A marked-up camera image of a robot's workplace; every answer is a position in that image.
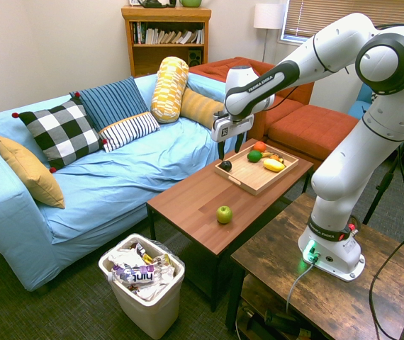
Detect light wooden tray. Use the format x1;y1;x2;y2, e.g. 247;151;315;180
213;142;300;196

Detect black white checkered cushion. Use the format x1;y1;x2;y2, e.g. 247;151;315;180
11;92;108;174

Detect light blue sofa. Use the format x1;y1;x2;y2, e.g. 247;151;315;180
0;58;238;292

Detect crumpled white hint wrapper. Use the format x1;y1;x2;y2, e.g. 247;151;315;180
108;261;176;295

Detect yellow patterned bolster cushion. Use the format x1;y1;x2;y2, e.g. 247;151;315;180
150;56;190;124

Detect small black speaker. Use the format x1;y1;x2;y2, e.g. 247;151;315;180
187;49;203;67

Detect brown wooden coffee table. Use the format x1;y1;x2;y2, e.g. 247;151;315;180
146;137;315;312

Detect green apple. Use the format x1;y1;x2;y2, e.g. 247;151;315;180
216;205;232;225

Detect white plastic trash bin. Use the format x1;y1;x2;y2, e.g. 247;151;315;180
98;232;186;331

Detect mustard striped cushion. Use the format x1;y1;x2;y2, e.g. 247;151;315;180
179;87;225;130

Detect blue striped cushion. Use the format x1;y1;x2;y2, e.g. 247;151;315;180
69;76;150;132

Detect brown spotted banana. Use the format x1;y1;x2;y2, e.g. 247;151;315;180
260;151;287;166

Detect white navy striped cushion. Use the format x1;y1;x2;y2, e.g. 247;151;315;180
98;111;161;154

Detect black camera tripod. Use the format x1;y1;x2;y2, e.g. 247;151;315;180
361;129;404;226

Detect grey cable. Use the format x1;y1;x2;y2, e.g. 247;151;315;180
286;260;317;315

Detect plain yellow cushion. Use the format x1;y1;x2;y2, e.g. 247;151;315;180
0;135;66;210

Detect yellow oval fruit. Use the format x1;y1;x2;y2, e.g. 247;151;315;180
262;158;286;173

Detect white shade floor lamp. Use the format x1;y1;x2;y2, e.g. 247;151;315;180
253;3;283;63

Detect rustic dark wood table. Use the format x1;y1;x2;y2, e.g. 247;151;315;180
225;193;404;340

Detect wooden window blinds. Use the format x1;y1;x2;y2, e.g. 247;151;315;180
280;0;404;44

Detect orange upholstered sofa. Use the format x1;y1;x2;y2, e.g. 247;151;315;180
189;56;360;171

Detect row of books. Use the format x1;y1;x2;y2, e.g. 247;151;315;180
132;21;205;45

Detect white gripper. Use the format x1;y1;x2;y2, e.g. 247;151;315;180
211;112;254;162

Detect wooden bookshelf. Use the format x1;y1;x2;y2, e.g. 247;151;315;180
120;6;213;78

